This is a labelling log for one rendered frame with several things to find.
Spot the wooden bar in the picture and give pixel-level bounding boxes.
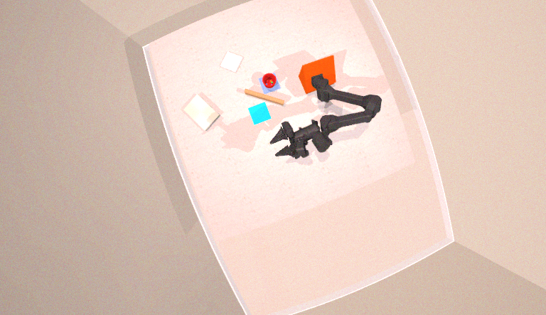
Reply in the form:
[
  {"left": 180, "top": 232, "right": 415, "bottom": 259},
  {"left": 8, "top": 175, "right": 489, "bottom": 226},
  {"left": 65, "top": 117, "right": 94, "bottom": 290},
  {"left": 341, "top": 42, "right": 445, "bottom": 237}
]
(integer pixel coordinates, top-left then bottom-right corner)
[{"left": 245, "top": 89, "right": 284, "bottom": 106}]

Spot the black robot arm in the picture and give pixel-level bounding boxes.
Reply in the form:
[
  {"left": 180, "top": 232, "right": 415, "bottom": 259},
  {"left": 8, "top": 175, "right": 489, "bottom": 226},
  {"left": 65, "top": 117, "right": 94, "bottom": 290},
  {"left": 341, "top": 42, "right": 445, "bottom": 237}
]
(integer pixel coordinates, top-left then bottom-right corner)
[{"left": 296, "top": 73, "right": 382, "bottom": 158}]

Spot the red cup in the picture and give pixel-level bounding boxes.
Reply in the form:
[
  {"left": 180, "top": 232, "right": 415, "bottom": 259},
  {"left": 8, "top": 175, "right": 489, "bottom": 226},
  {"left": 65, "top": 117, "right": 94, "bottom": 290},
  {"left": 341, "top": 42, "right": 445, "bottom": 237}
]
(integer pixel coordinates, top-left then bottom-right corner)
[{"left": 262, "top": 73, "right": 277, "bottom": 88}]

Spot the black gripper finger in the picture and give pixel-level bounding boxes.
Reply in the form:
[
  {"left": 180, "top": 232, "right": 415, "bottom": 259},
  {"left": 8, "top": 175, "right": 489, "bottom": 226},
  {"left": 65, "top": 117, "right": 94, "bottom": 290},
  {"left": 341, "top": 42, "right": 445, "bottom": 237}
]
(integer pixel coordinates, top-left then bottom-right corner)
[
  {"left": 275, "top": 145, "right": 294, "bottom": 158},
  {"left": 270, "top": 127, "right": 288, "bottom": 144}
]

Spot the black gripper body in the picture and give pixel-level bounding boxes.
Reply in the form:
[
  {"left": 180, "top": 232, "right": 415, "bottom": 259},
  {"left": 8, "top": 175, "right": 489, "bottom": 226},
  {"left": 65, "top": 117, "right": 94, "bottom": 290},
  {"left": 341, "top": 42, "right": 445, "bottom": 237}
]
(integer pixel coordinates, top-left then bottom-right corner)
[{"left": 282, "top": 121, "right": 310, "bottom": 159}]

